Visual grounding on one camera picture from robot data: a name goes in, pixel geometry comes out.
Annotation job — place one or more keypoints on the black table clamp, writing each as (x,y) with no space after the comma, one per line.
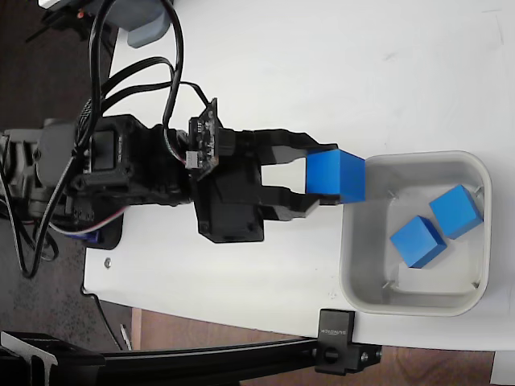
(336,342)

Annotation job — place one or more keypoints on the black six-joint robot arm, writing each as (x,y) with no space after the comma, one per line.
(133,161)

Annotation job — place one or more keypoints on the small camera circuit board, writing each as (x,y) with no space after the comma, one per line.
(205,140)

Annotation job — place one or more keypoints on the black rail end bracket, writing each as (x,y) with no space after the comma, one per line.
(36,358)

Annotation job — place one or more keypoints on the blue cube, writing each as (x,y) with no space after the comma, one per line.
(416,243)
(334,177)
(456,211)

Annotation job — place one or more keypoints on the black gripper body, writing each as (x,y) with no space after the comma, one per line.
(229,201)

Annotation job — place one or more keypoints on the white plastic bin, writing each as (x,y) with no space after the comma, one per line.
(362,261)

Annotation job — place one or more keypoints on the gray plastic stand base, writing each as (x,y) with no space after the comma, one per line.
(145,32)

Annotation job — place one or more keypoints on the small metal nut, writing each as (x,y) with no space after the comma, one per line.
(108,262)

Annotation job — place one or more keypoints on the black aluminium rail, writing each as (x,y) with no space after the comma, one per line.
(209,358)

